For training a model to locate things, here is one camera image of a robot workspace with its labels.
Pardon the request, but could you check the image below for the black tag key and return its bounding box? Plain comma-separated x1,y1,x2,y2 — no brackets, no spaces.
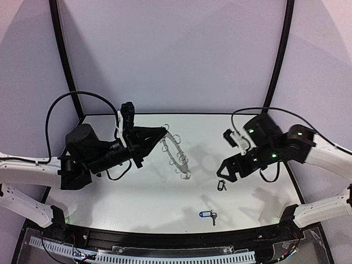
217,179,227,191

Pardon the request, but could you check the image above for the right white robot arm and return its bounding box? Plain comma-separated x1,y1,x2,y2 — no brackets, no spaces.
217,113,351,229

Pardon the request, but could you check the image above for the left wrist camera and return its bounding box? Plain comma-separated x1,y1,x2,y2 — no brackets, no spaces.
114,102,135,147

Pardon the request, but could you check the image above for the left black frame post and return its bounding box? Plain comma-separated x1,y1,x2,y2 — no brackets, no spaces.
48,0,86,120

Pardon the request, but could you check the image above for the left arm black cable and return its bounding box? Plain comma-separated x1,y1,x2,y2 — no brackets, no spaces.
0,91,120,163

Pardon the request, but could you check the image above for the white slotted cable duct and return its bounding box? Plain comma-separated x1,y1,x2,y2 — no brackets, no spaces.
28,236,256,264

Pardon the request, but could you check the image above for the blue tag key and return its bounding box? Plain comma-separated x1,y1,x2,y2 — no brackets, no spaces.
199,210,217,226

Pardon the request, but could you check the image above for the black frame post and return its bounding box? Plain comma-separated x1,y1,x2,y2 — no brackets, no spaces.
262,0,295,113
48,0,86,120

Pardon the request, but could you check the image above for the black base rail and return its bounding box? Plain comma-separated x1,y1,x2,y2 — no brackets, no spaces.
68,224,289,249

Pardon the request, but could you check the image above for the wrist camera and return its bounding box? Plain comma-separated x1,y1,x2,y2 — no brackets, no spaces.
114,102,135,147
223,129,252,156

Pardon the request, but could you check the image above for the right black frame post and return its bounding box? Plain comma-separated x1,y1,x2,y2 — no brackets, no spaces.
262,0,295,113

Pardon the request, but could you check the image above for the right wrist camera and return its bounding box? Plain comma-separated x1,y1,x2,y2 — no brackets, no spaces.
223,129,252,156

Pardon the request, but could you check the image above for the metal ring disc with keyrings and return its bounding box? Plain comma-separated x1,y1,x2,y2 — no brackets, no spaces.
160,124,191,180

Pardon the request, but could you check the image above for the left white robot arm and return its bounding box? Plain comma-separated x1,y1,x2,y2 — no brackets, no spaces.
1,124,167,230

